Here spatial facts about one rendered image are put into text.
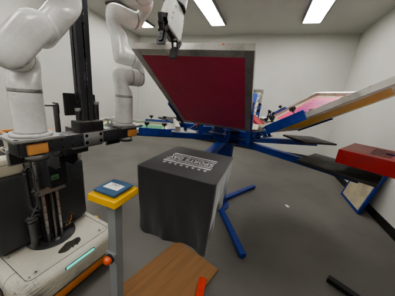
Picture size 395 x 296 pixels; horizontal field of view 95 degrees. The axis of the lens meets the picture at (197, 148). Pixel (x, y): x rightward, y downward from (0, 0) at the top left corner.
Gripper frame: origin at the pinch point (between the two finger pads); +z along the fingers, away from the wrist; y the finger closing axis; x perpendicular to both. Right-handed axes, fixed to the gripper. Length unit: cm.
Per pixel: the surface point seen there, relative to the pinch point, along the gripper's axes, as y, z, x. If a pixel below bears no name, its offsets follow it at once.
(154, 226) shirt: -39, 83, -11
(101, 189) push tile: 3, 55, -14
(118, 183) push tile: -4, 53, -13
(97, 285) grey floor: -49, 141, -50
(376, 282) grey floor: -139, 113, 150
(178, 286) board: -69, 132, 3
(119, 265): -12, 90, -10
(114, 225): -4, 69, -10
